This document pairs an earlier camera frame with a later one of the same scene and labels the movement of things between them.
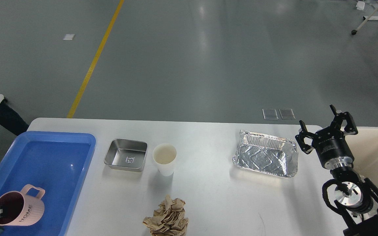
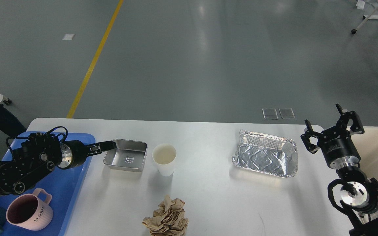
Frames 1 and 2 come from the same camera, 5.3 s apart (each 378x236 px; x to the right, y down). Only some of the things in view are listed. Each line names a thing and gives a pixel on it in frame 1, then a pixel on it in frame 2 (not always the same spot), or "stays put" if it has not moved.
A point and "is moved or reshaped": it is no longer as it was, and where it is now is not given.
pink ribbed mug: [24, 207] is moved or reshaped
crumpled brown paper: [169, 220] stays put
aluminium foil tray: [266, 154] stays put
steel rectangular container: [126, 155] stays put
